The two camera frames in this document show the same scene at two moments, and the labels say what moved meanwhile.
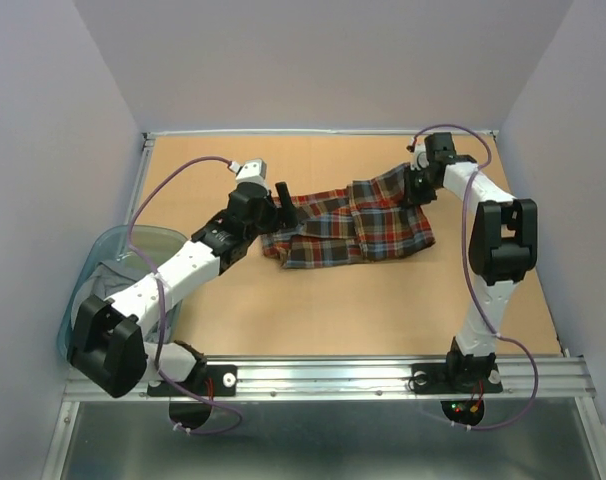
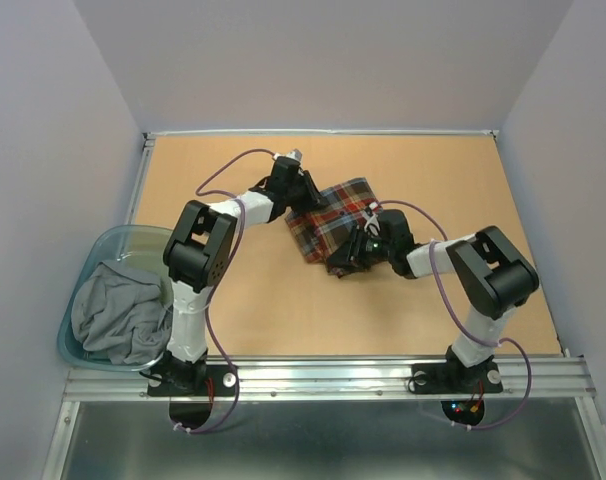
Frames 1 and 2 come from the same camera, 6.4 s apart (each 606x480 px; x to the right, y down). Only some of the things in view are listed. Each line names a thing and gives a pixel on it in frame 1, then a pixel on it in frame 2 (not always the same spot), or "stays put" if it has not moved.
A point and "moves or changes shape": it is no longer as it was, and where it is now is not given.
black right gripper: x=412 y=197 → x=349 y=254
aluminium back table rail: x=315 y=133 stays put
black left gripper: x=287 y=213 → x=300 y=179
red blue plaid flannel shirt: x=369 y=220 moves or changes shape
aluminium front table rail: x=374 y=379 stays put
